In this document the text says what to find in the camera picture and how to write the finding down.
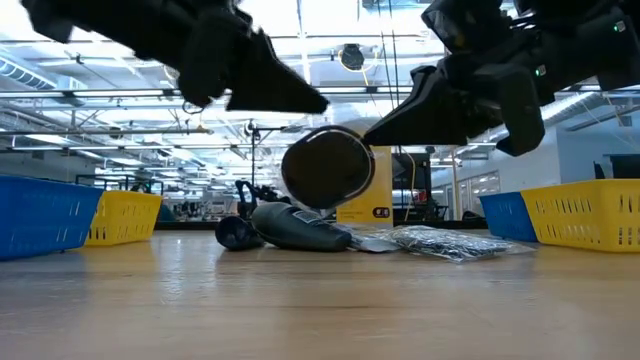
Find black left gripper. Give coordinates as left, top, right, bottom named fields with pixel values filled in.
left=19, top=0, right=242, bottom=109

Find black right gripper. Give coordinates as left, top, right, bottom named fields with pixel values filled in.
left=439, top=9, right=640, bottom=157

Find clear plastic toiletry packet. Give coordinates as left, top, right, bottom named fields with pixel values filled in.
left=389, top=224, right=537, bottom=264
left=344, top=223, right=402, bottom=254

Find dark grey handheld device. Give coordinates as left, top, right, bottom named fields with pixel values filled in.
left=249, top=201, right=354, bottom=253

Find blue plastic basket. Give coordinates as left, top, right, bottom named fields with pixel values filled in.
left=0, top=174, right=104, bottom=262
left=478, top=191, right=539, bottom=244

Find black computer monitor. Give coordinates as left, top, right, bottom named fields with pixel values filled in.
left=592, top=153, right=640, bottom=181

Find yellow plastic basket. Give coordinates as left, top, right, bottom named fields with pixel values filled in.
left=519, top=178, right=640, bottom=254
left=84, top=189, right=164, bottom=248

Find dark blue toiletry tube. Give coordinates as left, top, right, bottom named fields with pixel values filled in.
left=214, top=214, right=266, bottom=252

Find yellow hanging cable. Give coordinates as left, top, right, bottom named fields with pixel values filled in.
left=405, top=148, right=419, bottom=222

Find black ceiling cable reel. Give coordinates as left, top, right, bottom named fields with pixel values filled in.
left=339, top=43, right=367, bottom=72

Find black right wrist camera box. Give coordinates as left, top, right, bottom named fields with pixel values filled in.
left=421, top=0, right=506, bottom=54

